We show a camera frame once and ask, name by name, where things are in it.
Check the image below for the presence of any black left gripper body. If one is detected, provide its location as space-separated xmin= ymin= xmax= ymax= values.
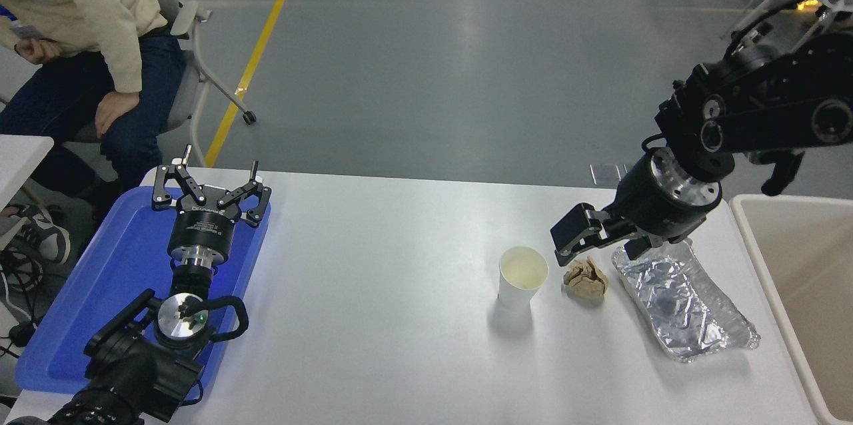
xmin=167 ymin=185 xmax=246 ymax=260

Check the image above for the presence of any large pale bin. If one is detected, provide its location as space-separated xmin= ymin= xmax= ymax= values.
xmin=730 ymin=194 xmax=853 ymax=425

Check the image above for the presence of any blue plastic tray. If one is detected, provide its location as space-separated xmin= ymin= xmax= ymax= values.
xmin=15 ymin=185 xmax=272 ymax=406

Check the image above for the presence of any grey office chair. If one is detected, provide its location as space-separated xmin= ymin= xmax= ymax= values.
xmin=73 ymin=0 xmax=258 ymax=166

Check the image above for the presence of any person's left hand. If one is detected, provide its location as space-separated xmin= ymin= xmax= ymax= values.
xmin=95 ymin=91 xmax=141 ymax=140

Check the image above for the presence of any small white table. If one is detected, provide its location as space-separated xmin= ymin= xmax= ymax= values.
xmin=0 ymin=134 xmax=55 ymax=209

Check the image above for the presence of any black power plug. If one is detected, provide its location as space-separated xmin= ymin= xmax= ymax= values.
xmin=8 ymin=320 xmax=37 ymax=348

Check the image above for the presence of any crumpled silver foil tray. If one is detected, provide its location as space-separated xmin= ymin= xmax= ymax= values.
xmin=612 ymin=238 xmax=762 ymax=364

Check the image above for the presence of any black cable bundle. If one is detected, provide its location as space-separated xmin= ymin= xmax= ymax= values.
xmin=0 ymin=238 xmax=46 ymax=319

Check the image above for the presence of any white badge with blue lanyard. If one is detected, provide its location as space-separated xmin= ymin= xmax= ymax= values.
xmin=0 ymin=5 xmax=42 ymax=39

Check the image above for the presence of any person's right hand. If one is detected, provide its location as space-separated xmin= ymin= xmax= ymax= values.
xmin=15 ymin=37 xmax=61 ymax=67

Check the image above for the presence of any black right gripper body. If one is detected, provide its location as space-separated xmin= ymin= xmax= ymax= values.
xmin=609 ymin=152 xmax=708 ymax=243

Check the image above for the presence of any white paper cup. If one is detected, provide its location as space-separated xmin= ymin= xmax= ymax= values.
xmin=499 ymin=246 xmax=550 ymax=310

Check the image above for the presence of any crumpled tan paper ball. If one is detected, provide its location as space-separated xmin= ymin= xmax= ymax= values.
xmin=564 ymin=256 xmax=609 ymax=301

